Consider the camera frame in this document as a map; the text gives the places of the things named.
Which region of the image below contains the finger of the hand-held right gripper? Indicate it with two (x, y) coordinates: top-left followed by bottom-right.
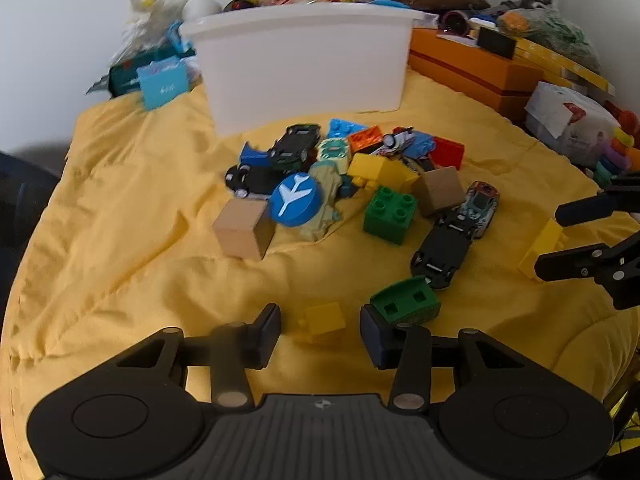
(556, 174), (640, 229)
(535, 232), (640, 311)

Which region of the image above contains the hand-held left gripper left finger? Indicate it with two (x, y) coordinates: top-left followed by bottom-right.
(107, 304), (282, 413)

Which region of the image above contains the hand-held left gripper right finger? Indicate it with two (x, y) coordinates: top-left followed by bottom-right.
(359, 305), (516, 413)

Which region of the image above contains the small yellow toy brick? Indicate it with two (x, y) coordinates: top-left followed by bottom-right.
(297, 302), (347, 345)

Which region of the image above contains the black and white toy car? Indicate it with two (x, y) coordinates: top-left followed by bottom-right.
(224, 162), (281, 200)

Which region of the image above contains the large yellow toy brick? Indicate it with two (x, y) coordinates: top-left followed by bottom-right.
(380, 160), (420, 196)

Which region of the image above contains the white plastic bin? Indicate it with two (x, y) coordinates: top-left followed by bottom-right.
(180, 2), (438, 137)

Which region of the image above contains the green toy block with windows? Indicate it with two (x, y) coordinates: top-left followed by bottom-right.
(369, 275), (442, 328)

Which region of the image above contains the white carton with red mark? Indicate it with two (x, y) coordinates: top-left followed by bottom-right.
(522, 80), (621, 168)

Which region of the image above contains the wooden cube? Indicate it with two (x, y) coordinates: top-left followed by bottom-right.
(411, 166), (467, 218)
(212, 198), (277, 261)

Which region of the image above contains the grey patterned toy car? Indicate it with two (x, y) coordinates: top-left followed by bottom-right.
(457, 180), (501, 238)

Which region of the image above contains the green toy brick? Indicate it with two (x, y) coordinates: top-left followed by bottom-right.
(363, 186), (419, 246)

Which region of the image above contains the blue disc with white airplane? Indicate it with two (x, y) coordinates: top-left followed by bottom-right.
(270, 172), (326, 228)

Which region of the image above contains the red toy brick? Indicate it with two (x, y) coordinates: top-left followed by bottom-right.
(429, 136), (467, 171)

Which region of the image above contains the yellow flat box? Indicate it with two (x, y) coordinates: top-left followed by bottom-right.
(515, 40), (616, 96)

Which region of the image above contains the green mesh bag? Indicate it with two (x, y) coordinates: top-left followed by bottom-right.
(497, 5), (603, 73)

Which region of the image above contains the dark blue toy brick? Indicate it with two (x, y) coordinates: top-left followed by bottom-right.
(239, 141), (273, 166)

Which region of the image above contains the yellow cloth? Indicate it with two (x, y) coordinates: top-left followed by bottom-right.
(0, 67), (640, 480)

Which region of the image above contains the cream cube with green print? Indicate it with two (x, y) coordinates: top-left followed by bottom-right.
(316, 137), (353, 171)

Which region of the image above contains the orange cardboard box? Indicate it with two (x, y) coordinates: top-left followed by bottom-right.
(407, 27), (538, 123)

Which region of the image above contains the small black box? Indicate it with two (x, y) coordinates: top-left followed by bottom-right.
(475, 25), (517, 60)

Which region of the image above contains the white patterned toy car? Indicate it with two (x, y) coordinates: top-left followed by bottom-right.
(370, 127), (416, 158)

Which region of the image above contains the orange toy brick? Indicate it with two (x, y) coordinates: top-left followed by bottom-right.
(347, 126), (385, 155)

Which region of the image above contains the dark round gadget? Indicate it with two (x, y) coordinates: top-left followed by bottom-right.
(440, 10), (471, 36)

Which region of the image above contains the light blue small box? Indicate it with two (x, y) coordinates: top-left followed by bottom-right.
(136, 57), (190, 111)

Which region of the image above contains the teal box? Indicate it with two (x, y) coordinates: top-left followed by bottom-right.
(107, 45), (198, 98)

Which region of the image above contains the white ball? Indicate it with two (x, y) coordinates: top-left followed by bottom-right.
(181, 0), (223, 23)

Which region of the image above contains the clear plastic bag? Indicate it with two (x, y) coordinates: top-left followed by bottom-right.
(120, 0), (201, 61)

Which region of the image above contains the colourful ring stack toy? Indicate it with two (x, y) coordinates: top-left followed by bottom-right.
(592, 110), (640, 186)

